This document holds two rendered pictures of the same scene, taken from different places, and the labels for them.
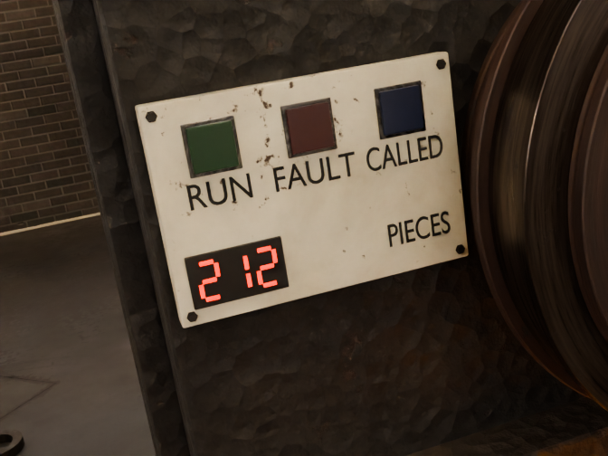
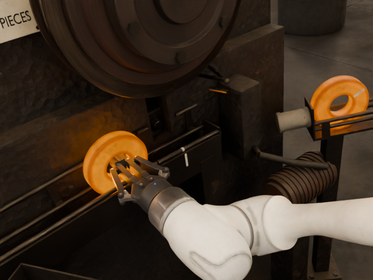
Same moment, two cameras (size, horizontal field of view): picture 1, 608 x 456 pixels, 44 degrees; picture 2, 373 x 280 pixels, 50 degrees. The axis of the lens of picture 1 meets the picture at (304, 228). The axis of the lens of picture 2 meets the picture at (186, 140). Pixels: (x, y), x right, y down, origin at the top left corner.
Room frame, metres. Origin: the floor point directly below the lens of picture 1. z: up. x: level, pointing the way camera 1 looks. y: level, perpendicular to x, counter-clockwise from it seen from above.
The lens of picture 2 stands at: (-0.24, -0.15, 1.30)
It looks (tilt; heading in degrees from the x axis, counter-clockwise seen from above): 34 degrees down; 343
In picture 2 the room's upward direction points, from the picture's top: 8 degrees counter-clockwise
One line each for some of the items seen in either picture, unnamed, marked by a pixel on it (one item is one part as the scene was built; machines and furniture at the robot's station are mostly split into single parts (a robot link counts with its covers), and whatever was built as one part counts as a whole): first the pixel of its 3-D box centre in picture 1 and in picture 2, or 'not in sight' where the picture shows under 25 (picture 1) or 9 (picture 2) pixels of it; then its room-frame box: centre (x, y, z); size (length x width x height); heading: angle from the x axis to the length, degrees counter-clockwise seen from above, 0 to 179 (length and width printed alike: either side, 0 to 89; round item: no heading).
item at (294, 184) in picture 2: not in sight; (297, 228); (0.56, -0.72, 0.27); 0.22 x 0.13 x 0.53; 105
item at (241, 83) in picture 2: not in sight; (240, 118); (0.68, -0.59, 0.68); 0.11 x 0.08 x 0.24; 15
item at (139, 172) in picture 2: not in sight; (140, 173); (0.47, -0.24, 0.76); 0.11 x 0.01 x 0.04; 14
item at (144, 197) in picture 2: not in sight; (152, 192); (0.40, -0.25, 0.76); 0.09 x 0.08 x 0.07; 16
